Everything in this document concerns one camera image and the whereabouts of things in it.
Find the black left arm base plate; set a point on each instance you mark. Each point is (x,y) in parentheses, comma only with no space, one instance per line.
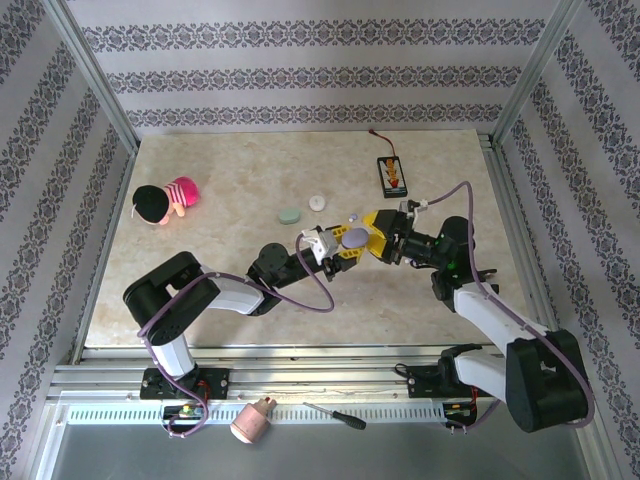
(215,382)

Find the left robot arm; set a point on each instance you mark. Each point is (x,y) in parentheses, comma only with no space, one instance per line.
(165,295)

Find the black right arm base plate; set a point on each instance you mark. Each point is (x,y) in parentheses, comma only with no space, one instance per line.
(420,381)

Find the small controller board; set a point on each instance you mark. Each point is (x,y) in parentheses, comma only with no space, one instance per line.
(187,411)
(457,410)

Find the purple earbud charging case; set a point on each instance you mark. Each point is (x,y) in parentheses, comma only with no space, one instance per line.
(356,238)

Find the plush doll pink black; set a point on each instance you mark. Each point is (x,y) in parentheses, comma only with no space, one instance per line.
(155,202)

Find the white earbud charging case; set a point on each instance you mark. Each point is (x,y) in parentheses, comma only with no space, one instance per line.
(317,202)

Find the black stapler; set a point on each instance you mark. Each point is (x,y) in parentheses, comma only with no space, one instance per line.
(492,289)

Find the black power strip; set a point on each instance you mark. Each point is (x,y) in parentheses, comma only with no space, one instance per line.
(392,176)

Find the small left controller board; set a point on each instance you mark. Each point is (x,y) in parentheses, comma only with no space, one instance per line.
(187,411)

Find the pink plastic cup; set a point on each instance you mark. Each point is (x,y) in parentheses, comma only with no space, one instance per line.
(250,422)

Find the mint green earbud case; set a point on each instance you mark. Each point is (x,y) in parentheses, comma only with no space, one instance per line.
(290,216)

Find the battery lead red connector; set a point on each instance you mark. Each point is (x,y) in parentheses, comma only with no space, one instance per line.
(385,142)

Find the small right controller board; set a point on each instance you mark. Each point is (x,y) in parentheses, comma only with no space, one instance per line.
(457,410)

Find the aluminium extrusion frame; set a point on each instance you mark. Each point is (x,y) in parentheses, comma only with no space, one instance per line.
(320,382)

